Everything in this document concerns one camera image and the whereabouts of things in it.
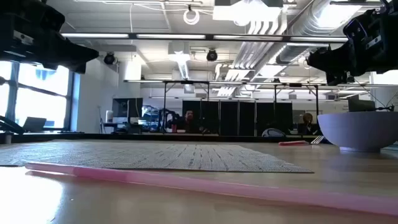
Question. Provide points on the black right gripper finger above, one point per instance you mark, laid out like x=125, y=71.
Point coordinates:
x=337, y=79
x=329, y=60

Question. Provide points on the red cup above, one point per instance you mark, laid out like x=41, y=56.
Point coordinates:
x=174, y=128

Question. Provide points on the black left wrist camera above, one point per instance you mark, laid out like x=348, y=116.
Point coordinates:
x=51, y=18

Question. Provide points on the white blue rounded object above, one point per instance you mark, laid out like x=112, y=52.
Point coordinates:
x=273, y=133

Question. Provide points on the grey woven placemat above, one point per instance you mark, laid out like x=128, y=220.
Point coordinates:
x=155, y=155

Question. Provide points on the long overhead light bar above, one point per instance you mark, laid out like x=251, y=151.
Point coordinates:
x=171, y=36

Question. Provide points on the open laptop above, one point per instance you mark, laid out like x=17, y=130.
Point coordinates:
x=35, y=124

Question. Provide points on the white container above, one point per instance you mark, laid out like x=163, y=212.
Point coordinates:
x=109, y=116

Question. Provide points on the black computer monitor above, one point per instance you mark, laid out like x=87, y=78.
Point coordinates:
x=360, y=104
x=127, y=107

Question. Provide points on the black table border frame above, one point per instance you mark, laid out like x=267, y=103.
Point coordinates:
x=155, y=137

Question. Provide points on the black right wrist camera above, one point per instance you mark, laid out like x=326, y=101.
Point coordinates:
x=356, y=29

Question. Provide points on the black partition screen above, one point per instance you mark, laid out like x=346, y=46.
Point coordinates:
x=230, y=118

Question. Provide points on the black ceiling spotlight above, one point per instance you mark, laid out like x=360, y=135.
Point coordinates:
x=109, y=58
x=211, y=55

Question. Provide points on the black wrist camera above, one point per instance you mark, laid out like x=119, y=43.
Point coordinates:
x=51, y=18
x=356, y=29

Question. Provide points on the silver ventilation duct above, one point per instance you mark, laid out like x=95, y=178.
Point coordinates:
x=304, y=25

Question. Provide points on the lavender bowl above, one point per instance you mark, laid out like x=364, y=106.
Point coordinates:
x=357, y=130

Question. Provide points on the pink drinking straw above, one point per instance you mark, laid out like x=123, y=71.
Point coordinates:
x=217, y=187

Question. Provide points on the large bright window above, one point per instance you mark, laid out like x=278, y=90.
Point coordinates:
x=40, y=102

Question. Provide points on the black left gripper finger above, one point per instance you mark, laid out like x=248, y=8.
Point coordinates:
x=73, y=69
x=81, y=54

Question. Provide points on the person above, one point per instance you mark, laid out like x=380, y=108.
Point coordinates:
x=189, y=119
x=308, y=119

